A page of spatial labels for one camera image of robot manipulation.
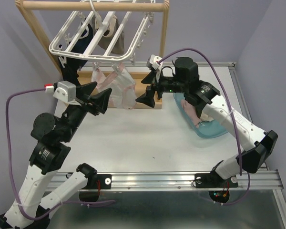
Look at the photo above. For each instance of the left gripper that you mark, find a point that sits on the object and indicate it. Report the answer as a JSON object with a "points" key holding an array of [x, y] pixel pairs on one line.
{"points": [[101, 100]]}

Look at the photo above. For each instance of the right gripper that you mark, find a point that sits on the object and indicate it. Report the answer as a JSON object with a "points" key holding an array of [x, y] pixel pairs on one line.
{"points": [[151, 78]]}

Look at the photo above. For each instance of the light pink underwear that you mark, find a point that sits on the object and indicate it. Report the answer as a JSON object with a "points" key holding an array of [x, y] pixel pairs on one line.
{"points": [[122, 84]]}

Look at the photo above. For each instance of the black underwear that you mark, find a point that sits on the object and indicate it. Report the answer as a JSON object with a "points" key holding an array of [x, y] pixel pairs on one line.
{"points": [[69, 68]]}

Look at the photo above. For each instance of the pink mauve underwear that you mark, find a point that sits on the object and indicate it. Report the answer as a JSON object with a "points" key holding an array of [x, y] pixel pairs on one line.
{"points": [[190, 112]]}

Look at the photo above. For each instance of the dark green underwear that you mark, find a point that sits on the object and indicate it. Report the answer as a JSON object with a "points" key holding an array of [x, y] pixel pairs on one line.
{"points": [[206, 118]]}

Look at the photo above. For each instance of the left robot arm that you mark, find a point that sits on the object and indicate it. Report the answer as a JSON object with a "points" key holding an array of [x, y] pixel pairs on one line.
{"points": [[32, 207]]}

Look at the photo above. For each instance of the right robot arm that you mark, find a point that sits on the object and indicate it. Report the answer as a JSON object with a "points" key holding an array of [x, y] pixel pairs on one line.
{"points": [[256, 144]]}

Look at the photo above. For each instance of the navy underwear white trim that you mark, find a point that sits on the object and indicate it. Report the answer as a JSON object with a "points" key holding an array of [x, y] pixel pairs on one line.
{"points": [[84, 40]]}

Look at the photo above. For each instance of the white plastic clip hanger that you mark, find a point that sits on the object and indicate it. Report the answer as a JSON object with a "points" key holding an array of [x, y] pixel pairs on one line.
{"points": [[100, 26]]}

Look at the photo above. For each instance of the wooden clothes rack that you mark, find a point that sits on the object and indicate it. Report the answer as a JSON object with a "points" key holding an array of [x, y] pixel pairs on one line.
{"points": [[27, 8]]}

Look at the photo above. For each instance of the teal plastic basin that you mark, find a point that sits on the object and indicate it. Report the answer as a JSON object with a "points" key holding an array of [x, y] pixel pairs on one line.
{"points": [[206, 129]]}

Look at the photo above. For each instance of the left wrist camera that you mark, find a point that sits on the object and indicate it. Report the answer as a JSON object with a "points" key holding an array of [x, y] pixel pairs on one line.
{"points": [[65, 92]]}

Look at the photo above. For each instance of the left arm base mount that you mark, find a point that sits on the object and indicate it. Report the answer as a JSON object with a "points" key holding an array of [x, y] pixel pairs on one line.
{"points": [[99, 182]]}

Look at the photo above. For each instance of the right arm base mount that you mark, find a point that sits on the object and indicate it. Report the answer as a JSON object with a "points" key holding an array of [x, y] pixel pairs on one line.
{"points": [[210, 180]]}

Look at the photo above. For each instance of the aluminium mounting rail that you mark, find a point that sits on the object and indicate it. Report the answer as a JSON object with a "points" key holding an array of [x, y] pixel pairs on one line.
{"points": [[182, 181]]}

